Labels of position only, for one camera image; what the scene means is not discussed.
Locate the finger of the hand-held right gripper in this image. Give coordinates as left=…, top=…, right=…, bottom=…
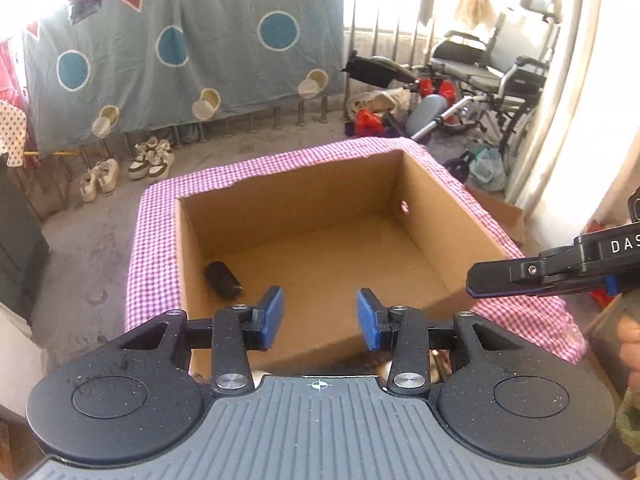
left=466, top=246, right=621, bottom=302

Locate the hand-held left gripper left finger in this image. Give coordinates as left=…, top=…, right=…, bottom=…
left=107, top=285, right=286, bottom=395

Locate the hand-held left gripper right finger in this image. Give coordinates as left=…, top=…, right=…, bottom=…
left=356, top=287, right=525, bottom=397

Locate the black car key fob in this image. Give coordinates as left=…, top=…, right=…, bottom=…
left=204, top=260, right=244, bottom=301

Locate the cardboard box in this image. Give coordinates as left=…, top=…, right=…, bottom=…
left=172, top=149, right=517, bottom=380

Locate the person's right hand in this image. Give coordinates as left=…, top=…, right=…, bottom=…
left=619, top=307, right=640, bottom=395

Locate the pale blue plastic bag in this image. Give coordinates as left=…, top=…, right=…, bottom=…
left=470, top=147, right=507, bottom=192

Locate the purple checked cloth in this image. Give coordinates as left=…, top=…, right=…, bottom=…
left=124, top=136, right=587, bottom=367

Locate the grey padded seat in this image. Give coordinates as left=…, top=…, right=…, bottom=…
left=405, top=95, right=449, bottom=139

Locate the red plastic bag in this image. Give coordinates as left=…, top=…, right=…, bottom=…
left=354, top=109, right=387, bottom=137

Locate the red hanging bag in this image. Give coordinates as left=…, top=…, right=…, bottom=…
left=417, top=77, right=457, bottom=126

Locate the wheelchair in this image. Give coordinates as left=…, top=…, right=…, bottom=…
left=429, top=0, right=563, bottom=161

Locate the beige cloth bag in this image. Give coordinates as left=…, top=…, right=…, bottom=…
left=347, top=91, right=402, bottom=117

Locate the black padded rest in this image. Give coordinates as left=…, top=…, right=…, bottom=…
left=341, top=50, right=418, bottom=89

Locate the blue sheet with circles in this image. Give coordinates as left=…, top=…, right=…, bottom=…
left=22, top=0, right=347, bottom=153

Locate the dark slatted cabinet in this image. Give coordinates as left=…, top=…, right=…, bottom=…
left=0, top=152, right=51, bottom=322

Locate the cream fringed cloth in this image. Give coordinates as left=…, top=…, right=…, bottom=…
left=454, top=0, right=497, bottom=30

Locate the white dotted cloth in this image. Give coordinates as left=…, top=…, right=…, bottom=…
left=0, top=100, right=28, bottom=169

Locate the pink hanging garment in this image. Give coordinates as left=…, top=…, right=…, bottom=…
left=0, top=37, right=26, bottom=106

